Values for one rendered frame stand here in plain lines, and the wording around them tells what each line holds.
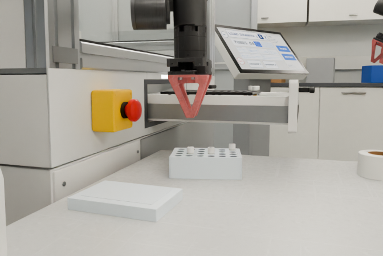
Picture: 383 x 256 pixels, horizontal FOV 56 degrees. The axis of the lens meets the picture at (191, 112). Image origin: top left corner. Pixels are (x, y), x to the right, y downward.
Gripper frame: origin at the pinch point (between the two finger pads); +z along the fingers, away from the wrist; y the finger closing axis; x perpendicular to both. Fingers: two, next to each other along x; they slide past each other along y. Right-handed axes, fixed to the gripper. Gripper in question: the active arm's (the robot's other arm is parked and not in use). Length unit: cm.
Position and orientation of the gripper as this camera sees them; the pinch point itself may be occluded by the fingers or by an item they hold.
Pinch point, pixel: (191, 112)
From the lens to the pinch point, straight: 63.2
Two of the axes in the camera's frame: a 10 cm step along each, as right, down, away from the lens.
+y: -1.5, 0.9, -9.9
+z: 0.2, 10.0, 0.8
